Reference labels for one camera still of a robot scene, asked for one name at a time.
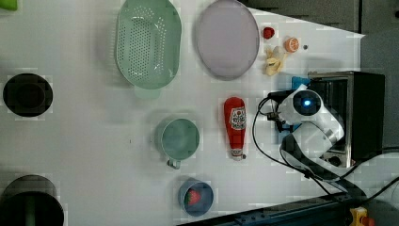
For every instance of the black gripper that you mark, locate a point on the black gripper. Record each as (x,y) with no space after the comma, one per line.
(274,116)

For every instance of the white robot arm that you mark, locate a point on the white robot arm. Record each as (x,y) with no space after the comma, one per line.
(313,132)

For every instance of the red ketchup bottle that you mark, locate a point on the red ketchup bottle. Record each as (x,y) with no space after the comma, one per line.
(235,117)

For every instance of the toy peeled banana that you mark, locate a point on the toy peeled banana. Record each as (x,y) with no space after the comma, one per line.
(275,60)

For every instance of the toy orange half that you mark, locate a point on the toy orange half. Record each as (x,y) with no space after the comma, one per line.
(291,45)

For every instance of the small red toy fruit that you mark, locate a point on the small red toy fruit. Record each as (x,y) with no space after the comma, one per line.
(268,33)

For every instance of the lilac round plate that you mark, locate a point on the lilac round plate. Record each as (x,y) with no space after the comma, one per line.
(227,38)

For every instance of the green mug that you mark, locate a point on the green mug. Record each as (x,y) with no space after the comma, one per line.
(179,139)

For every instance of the blue small bowl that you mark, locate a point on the blue small bowl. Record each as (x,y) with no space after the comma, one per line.
(207,197)

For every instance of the toy strawberry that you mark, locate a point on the toy strawberry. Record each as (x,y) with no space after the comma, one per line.
(192,197)

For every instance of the yellow red clamp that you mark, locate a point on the yellow red clamp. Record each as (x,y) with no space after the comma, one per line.
(360,217)

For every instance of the green perforated colander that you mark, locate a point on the green perforated colander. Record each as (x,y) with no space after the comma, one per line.
(148,42)

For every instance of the upper black round base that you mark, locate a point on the upper black round base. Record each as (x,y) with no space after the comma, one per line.
(28,95)

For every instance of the bright green object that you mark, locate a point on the bright green object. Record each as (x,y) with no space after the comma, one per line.
(11,5)

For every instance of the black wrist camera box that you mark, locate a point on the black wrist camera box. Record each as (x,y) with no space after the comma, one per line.
(279,96)

